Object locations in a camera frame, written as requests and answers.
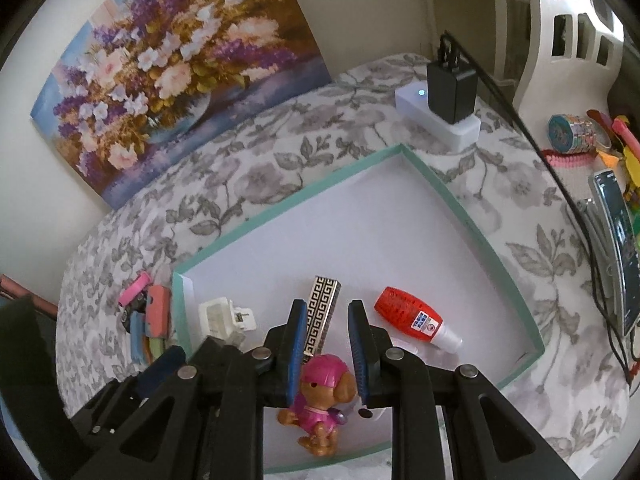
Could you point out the black charger adapter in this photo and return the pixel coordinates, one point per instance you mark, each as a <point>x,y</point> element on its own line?
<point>450,92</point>

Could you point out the grey floral blanket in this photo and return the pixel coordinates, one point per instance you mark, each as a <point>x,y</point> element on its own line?
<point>525,220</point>

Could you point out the orange toy piece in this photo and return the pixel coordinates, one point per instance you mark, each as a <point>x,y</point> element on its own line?
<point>152,350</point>

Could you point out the small black toy car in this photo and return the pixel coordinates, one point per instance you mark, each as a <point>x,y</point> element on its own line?
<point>134,321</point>

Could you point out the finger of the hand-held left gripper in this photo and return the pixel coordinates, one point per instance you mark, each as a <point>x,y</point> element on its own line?
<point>160,367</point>
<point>215,350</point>

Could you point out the colourful toy pile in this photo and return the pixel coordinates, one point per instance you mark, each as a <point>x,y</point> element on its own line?
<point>627,150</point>

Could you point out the teal rimmed white tray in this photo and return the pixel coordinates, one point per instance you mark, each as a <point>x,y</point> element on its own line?
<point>375,220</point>

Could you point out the brown wooden frame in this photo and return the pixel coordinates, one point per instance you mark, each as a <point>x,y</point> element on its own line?
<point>20,287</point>

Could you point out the white power strip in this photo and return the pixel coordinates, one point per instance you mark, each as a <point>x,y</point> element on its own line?
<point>462,135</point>

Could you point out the white lattice chair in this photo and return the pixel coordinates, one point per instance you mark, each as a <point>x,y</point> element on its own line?
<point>542,25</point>

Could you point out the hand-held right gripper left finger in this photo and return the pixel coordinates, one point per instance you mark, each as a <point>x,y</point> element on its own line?
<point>295,350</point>

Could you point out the red glue bottle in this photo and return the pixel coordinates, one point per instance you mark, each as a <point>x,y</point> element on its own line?
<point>405,310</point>

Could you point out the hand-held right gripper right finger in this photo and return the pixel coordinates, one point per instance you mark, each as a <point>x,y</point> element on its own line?
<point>357,350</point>

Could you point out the black gold patterned box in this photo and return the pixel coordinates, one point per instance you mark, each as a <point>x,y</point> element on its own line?
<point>322,305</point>

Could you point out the floral canvas painting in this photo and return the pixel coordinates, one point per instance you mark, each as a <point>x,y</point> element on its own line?
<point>175,60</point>

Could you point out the colourful cylinder puzzle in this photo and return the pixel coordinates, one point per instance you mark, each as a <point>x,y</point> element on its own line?
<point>570,132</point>

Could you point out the blue and coral toy vehicle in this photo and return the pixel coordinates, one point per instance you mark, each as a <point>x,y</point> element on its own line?
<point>159,310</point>

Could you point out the pink helmet dog toy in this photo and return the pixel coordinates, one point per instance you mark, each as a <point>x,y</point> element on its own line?
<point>320,410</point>

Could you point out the white hair claw clip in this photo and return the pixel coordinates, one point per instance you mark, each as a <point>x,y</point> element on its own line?
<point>215,317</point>

